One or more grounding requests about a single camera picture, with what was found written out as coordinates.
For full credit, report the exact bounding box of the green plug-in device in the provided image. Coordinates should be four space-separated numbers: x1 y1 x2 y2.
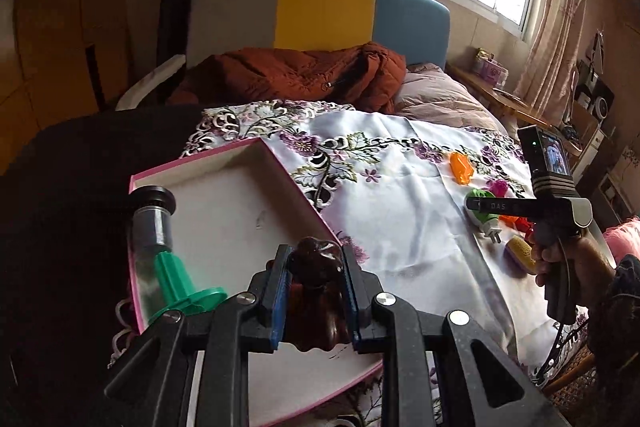
464 188 501 244

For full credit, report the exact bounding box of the yellow perforated oval case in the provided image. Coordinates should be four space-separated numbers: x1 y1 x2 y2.
504 236 536 275

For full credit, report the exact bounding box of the dark brown flower-shaped lid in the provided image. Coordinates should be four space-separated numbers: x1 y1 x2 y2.
283 237 350 352

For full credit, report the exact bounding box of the orange plastic clip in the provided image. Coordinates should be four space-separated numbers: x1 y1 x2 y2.
449 152 474 185

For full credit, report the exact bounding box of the orange cube block toy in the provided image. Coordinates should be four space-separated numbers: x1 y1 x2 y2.
499 215 518 228

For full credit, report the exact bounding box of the red metallic capsule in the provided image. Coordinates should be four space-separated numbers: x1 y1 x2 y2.
514 217 534 235

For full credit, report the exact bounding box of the magenta perforated ball toy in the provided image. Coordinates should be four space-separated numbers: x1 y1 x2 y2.
486 179 509 198

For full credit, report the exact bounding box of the person's right hand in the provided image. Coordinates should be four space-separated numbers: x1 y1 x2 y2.
532 236 615 309

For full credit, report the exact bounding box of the pink shallow cardboard box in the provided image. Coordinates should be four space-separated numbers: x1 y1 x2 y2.
129 139 382 426

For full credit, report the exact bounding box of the teal green plastic stand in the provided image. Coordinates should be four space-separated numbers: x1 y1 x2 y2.
149 251 228 324

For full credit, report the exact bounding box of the wooden side shelf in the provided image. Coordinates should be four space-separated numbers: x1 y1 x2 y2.
445 63 558 131

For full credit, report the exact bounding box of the white floral embroidered tablecloth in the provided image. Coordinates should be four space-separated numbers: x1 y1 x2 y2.
106 100 591 427

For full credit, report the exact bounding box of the pink box on shelf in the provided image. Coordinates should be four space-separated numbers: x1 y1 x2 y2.
472 48 509 89

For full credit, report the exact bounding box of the grey cylinder with black cap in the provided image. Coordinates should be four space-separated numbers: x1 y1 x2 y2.
129 185 177 257

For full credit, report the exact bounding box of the pink pillow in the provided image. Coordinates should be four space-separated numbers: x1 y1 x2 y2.
394 63 508 136

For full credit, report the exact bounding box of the beige curtain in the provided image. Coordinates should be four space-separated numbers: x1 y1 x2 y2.
515 0 588 126

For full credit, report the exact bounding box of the rust brown quilted jacket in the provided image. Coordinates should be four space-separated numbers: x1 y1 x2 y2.
168 42 406 114

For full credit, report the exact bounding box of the grey yellow blue headboard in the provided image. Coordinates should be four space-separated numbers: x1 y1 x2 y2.
186 0 450 67

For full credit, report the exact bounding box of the black rolled mat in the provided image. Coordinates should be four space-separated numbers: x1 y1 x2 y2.
156 0 192 66

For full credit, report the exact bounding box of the camera with screen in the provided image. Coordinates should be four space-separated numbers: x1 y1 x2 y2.
518 124 578 198

